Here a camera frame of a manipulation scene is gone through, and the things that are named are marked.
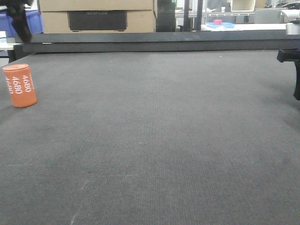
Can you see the black raised table ledge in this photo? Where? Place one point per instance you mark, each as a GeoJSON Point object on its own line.
{"type": "Point", "coordinates": [157, 42]}

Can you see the light blue tray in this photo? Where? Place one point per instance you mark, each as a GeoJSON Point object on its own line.
{"type": "Point", "coordinates": [224, 24]}

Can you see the pink box on tray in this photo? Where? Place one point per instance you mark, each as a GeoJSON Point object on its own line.
{"type": "Point", "coordinates": [217, 22]}

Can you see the white background table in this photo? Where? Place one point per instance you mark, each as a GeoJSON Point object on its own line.
{"type": "Point", "coordinates": [248, 26]}

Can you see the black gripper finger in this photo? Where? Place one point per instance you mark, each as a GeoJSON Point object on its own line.
{"type": "Point", "coordinates": [284, 55]}
{"type": "Point", "coordinates": [16, 10]}

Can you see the orange cylindrical capacitor 4680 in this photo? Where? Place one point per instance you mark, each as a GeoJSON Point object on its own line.
{"type": "Point", "coordinates": [20, 85]}

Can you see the lower cardboard box black print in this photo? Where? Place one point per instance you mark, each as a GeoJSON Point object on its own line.
{"type": "Point", "coordinates": [137, 22]}

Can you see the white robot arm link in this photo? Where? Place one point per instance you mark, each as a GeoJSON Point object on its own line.
{"type": "Point", "coordinates": [293, 27]}

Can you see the blue plastic crate background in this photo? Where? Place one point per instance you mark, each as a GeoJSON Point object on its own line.
{"type": "Point", "coordinates": [33, 18]}

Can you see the upper cardboard box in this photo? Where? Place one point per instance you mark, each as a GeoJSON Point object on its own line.
{"type": "Point", "coordinates": [78, 5]}

